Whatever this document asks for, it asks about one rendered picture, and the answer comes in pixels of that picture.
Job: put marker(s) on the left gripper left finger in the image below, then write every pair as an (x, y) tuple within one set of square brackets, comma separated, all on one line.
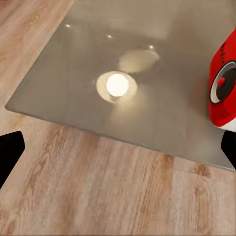
[(12, 146)]

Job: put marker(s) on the coffee table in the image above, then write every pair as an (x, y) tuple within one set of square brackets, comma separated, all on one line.
[(135, 71)]

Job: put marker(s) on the radio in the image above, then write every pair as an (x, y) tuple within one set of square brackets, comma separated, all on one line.
[(222, 85)]

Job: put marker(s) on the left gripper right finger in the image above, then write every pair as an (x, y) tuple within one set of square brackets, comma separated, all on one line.
[(228, 145)]

